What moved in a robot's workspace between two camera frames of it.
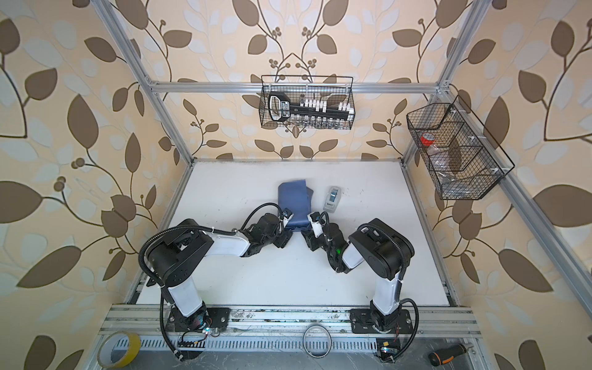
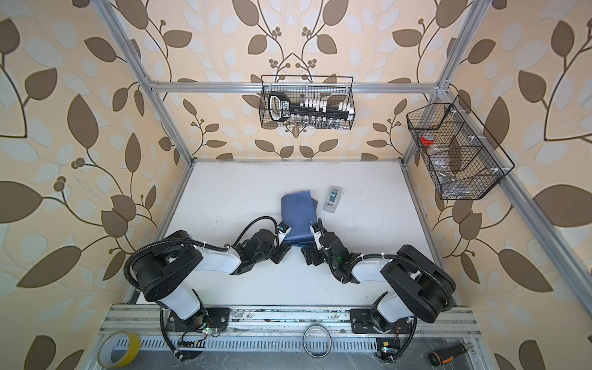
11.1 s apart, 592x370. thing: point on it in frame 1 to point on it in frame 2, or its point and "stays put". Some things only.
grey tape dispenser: [332, 198] stays put
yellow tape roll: [119, 349] stays put
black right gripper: [311, 240] to [307, 252]
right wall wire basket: [464, 163] stays put
